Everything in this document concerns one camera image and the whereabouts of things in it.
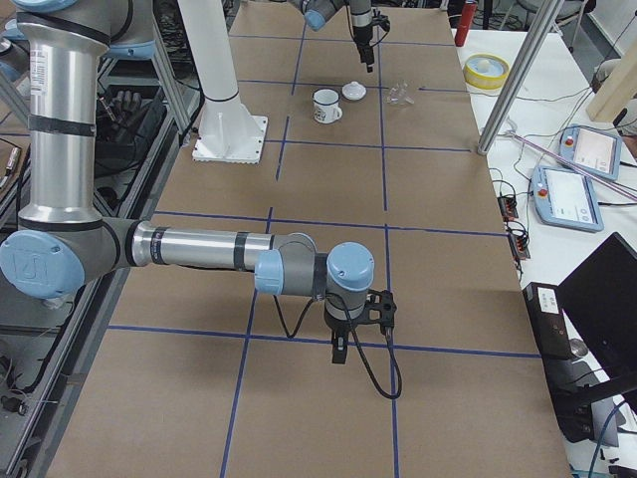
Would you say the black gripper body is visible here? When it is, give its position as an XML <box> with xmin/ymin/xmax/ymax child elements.
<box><xmin>327</xmin><ymin>318</ymin><xmax>351</xmax><ymax>352</ymax></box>
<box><xmin>352</xmin><ymin>22</ymin><xmax>373</xmax><ymax>54</ymax></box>

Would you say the white enamel mug lid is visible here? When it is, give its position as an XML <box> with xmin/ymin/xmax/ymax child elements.
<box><xmin>341</xmin><ymin>81</ymin><xmax>367</xmax><ymax>102</ymax></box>

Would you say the clear glass funnel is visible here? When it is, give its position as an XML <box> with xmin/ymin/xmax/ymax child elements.
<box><xmin>385</xmin><ymin>81</ymin><xmax>414</xmax><ymax>106</ymax></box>

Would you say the white enamel mug blue rim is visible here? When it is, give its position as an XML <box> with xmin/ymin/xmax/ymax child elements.
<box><xmin>313</xmin><ymin>89</ymin><xmax>342</xmax><ymax>124</ymax></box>

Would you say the red cylinder tube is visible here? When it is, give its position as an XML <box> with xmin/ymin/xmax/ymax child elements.
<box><xmin>454</xmin><ymin>0</ymin><xmax>478</xmax><ymax>47</ymax></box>

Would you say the yellow tape roll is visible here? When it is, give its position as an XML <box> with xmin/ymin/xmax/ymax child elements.
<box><xmin>463</xmin><ymin>54</ymin><xmax>510</xmax><ymax>91</ymax></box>

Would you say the near teach pendant tablet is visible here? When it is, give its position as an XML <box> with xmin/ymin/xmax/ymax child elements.
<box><xmin>531</xmin><ymin>165</ymin><xmax>604</xmax><ymax>232</ymax></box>

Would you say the teach pendant tablet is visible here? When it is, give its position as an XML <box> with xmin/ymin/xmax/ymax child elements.
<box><xmin>559</xmin><ymin>124</ymin><xmax>622</xmax><ymax>181</ymax></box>
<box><xmin>531</xmin><ymin>165</ymin><xmax>604</xmax><ymax>232</ymax></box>

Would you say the black laptop computer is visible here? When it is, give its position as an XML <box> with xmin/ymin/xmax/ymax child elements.
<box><xmin>523</xmin><ymin>232</ymin><xmax>636</xmax><ymax>446</ymax></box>

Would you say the far teach pendant tablet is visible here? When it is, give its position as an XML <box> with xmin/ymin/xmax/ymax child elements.
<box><xmin>559</xmin><ymin>124</ymin><xmax>622</xmax><ymax>181</ymax></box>

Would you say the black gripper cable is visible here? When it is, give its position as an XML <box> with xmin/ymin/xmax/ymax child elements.
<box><xmin>272</xmin><ymin>293</ymin><xmax>403</xmax><ymax>400</ymax></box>

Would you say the silver aluminium frame post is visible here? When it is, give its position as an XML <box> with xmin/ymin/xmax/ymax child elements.
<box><xmin>477</xmin><ymin>0</ymin><xmax>563</xmax><ymax>155</ymax></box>

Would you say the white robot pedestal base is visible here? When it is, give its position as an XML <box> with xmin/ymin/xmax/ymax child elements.
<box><xmin>178</xmin><ymin>0</ymin><xmax>268</xmax><ymax>164</ymax></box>

